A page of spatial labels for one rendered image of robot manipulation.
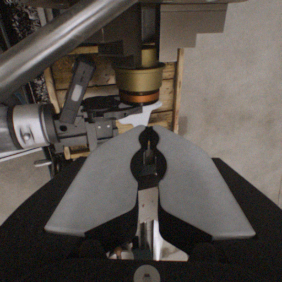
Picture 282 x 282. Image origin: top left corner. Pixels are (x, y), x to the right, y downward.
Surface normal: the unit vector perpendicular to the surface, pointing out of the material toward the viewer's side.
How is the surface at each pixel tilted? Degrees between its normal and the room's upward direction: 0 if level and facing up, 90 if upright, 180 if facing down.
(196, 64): 0
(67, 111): 2
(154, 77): 20
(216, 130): 0
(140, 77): 11
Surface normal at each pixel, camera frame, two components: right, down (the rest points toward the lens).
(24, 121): 0.21, -0.20
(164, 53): 0.14, 0.51
